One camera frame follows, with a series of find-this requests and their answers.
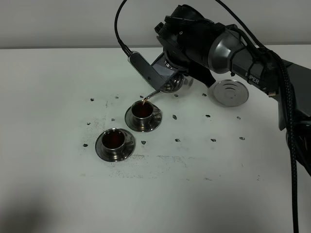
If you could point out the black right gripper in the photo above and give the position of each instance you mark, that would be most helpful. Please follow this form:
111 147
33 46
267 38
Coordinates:
174 60

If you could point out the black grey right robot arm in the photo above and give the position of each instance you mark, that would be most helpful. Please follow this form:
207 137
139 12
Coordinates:
198 47

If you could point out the stainless steel teapot saucer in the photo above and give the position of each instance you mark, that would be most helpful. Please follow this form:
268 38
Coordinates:
230 93

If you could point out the far stainless steel saucer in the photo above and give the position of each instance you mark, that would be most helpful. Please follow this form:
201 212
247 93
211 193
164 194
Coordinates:
142 126

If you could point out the far stainless steel teacup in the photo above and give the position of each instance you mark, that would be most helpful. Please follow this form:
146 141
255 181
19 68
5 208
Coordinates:
144 111

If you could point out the stainless steel teacup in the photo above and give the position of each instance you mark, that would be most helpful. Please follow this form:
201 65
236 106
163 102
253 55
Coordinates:
114 139
144 111

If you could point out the near stainless steel saucer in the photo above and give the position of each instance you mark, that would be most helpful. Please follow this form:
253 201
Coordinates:
118 155

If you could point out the near stainless steel teacup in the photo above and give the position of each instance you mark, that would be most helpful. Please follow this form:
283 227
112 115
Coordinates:
114 139

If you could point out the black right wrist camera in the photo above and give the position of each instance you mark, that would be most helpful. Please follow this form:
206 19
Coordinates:
147 71

